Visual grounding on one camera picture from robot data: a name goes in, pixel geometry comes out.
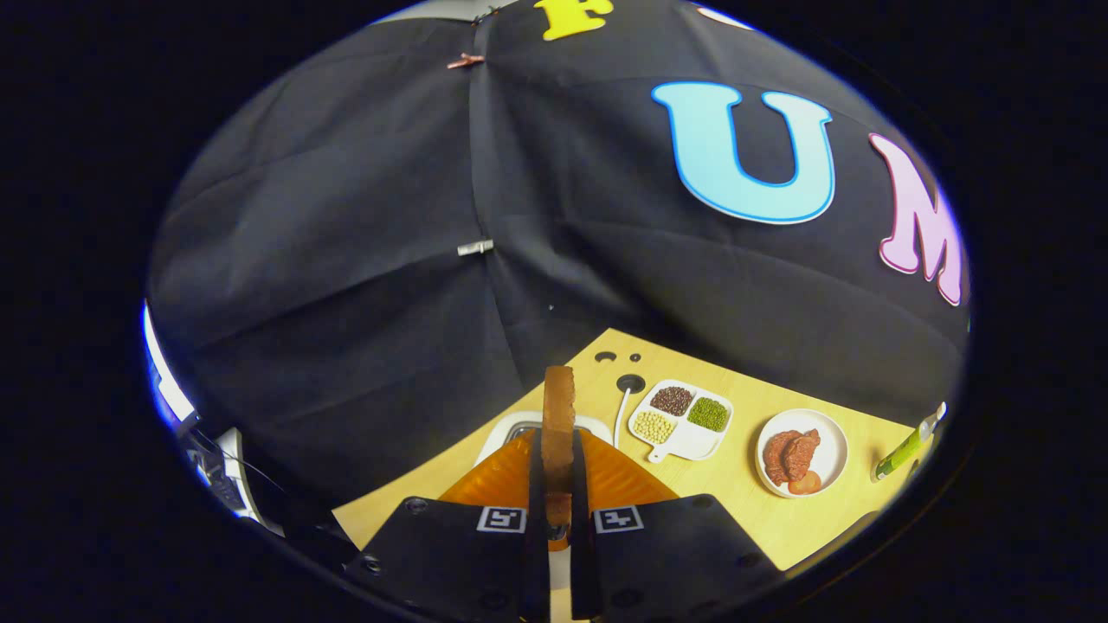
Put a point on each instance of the pile of green beans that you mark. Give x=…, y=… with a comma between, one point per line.
x=709, y=414

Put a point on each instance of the white sectioned dish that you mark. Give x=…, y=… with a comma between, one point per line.
x=688, y=441

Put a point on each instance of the white round plate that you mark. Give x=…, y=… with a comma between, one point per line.
x=831, y=446

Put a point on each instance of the green label plastic bottle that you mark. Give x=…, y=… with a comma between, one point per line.
x=900, y=454

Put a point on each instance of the pile of yellow beans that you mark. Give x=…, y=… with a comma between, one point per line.
x=653, y=427

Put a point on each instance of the red tomato slice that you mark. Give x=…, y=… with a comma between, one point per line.
x=805, y=483

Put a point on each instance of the silver cloth clip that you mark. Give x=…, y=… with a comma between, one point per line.
x=474, y=247

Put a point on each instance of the black backdrop cloth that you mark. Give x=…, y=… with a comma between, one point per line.
x=346, y=303

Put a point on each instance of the copper cloth clip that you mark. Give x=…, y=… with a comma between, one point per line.
x=466, y=61

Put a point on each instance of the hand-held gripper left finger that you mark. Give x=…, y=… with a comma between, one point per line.
x=537, y=562

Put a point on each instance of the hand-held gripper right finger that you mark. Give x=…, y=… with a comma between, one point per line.
x=582, y=562

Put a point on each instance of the brown meat piece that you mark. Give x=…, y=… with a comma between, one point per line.
x=773, y=454
x=803, y=450

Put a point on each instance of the pile of dark brown beans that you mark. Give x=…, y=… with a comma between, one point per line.
x=672, y=400

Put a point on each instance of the toasted bread slice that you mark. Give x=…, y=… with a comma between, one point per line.
x=558, y=433

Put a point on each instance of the white toaster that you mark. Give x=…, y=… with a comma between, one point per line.
x=506, y=428

